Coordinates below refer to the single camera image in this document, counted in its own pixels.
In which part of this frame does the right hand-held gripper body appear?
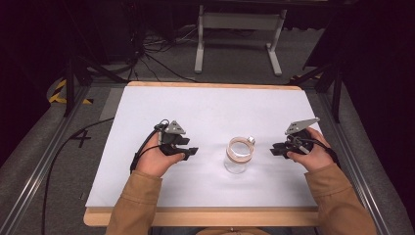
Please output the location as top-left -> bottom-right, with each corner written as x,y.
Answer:
284,117 -> 321,155

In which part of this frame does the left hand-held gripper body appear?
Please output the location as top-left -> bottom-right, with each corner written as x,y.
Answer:
158,119 -> 188,149

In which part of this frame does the glass jar with wooden lid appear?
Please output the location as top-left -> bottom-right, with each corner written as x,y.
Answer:
223,135 -> 256,175

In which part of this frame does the person's right hand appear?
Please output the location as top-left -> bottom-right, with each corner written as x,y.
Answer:
287,126 -> 336,173

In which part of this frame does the person's left hand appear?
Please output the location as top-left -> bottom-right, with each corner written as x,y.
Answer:
134,141 -> 186,179

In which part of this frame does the white table mat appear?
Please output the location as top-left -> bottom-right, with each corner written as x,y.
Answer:
85,85 -> 322,209

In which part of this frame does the black tripod stand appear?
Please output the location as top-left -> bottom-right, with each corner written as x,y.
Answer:
287,58 -> 345,124
63,54 -> 129,118

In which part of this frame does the wooden table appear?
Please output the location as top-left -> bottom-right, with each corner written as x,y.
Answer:
83,80 -> 322,228

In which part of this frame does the dark curtain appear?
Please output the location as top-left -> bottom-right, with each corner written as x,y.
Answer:
339,0 -> 415,226

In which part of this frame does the yellow black hazard tape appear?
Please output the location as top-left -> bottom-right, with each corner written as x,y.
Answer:
48,78 -> 94,106

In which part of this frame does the white metal stand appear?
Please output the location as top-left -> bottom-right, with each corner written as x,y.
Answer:
194,4 -> 289,77

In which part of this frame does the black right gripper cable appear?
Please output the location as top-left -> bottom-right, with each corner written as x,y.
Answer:
287,134 -> 343,169

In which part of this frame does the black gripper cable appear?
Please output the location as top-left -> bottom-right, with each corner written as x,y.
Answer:
129,118 -> 171,174
287,134 -> 343,169

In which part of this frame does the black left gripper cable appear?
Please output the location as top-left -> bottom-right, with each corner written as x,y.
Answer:
129,118 -> 171,174

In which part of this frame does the bundle of floor cables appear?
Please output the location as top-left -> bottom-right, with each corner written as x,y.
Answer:
126,24 -> 201,83

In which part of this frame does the black floor cable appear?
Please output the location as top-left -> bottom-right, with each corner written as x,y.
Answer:
40,117 -> 115,235

